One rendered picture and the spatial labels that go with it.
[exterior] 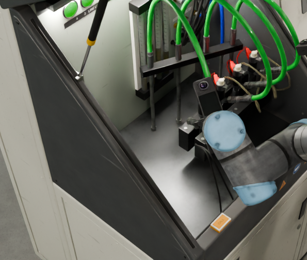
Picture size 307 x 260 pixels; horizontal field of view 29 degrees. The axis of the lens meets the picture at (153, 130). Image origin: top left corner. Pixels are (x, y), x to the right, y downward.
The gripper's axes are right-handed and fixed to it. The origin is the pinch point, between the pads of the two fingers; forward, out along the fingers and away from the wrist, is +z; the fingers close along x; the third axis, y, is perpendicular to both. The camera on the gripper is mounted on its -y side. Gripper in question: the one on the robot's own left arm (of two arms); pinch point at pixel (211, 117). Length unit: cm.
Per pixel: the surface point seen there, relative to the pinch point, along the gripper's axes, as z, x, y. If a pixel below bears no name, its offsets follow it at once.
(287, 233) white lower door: 61, 15, 49
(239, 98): 21.8, 10.2, -1.9
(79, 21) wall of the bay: 7.7, -24.0, -34.6
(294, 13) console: 41, 37, -21
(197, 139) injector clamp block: 24.9, -4.6, 5.3
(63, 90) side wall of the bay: -3.9, -31.9, -18.1
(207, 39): 29.9, 7.8, -21.4
